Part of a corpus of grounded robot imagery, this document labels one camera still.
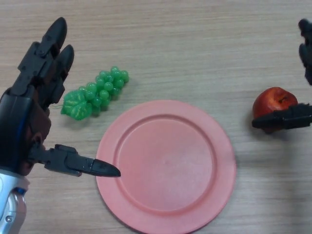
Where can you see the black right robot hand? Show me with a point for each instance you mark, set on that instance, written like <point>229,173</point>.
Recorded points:
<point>292,119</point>

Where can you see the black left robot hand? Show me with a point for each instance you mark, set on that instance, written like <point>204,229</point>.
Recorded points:
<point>14,122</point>

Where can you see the red apple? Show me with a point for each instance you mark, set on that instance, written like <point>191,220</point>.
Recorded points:
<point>270,102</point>

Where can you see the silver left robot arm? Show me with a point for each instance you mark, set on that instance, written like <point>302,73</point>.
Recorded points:
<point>11,209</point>

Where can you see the pink round plate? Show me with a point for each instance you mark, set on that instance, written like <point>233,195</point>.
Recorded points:
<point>168,170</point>

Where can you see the green plastic grape bunch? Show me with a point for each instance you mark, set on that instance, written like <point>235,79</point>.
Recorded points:
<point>104,86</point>

